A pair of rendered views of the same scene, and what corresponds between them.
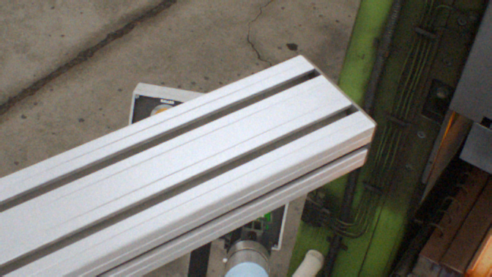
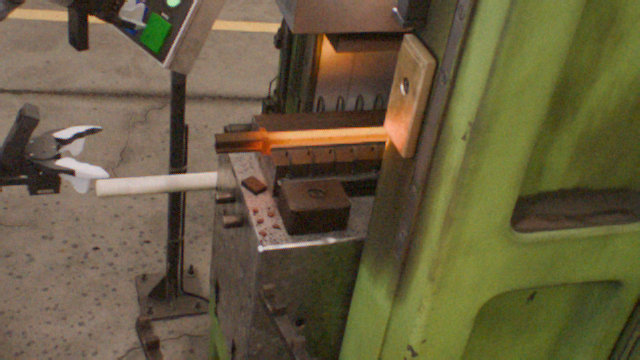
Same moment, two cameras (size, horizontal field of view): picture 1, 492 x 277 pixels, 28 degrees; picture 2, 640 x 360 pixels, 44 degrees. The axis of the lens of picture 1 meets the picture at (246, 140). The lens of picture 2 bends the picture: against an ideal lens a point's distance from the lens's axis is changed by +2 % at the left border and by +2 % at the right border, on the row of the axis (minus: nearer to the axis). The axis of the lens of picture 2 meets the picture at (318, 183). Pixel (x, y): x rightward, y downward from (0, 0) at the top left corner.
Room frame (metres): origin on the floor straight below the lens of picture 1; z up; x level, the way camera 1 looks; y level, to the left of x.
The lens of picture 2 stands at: (0.37, -1.49, 1.88)
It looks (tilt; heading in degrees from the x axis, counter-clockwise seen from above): 36 degrees down; 44
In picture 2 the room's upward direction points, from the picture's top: 10 degrees clockwise
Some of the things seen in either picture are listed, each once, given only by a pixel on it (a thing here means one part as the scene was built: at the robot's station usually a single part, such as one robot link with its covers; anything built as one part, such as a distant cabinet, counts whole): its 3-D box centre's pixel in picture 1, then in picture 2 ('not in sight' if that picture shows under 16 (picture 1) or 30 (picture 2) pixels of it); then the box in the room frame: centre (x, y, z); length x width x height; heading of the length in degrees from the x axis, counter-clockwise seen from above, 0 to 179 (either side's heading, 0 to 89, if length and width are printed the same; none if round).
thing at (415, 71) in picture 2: not in sight; (408, 97); (1.23, -0.82, 1.27); 0.09 x 0.02 x 0.17; 66
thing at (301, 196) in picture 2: not in sight; (314, 206); (1.22, -0.67, 0.95); 0.12 x 0.08 x 0.06; 156
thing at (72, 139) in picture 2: not in sight; (77, 142); (0.93, -0.30, 0.98); 0.09 x 0.03 x 0.06; 12
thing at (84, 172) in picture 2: not in sight; (81, 179); (0.88, -0.41, 0.98); 0.09 x 0.03 x 0.06; 120
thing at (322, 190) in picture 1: (316, 211); (269, 115); (1.51, -0.19, 0.80); 0.06 x 0.03 x 0.14; 66
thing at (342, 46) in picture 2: not in sight; (406, 28); (1.46, -0.60, 1.24); 0.30 x 0.07 x 0.06; 156
